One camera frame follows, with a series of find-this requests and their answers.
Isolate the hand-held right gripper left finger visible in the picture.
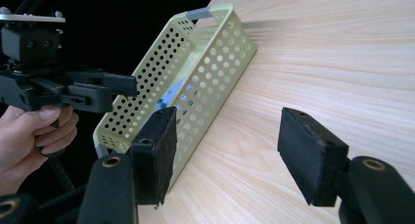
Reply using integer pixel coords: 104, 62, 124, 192
129, 106, 179, 208

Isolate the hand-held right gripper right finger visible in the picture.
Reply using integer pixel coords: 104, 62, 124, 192
276, 107, 350, 207

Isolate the pale yellow plastic basket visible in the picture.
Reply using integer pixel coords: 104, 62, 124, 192
92, 2, 258, 190

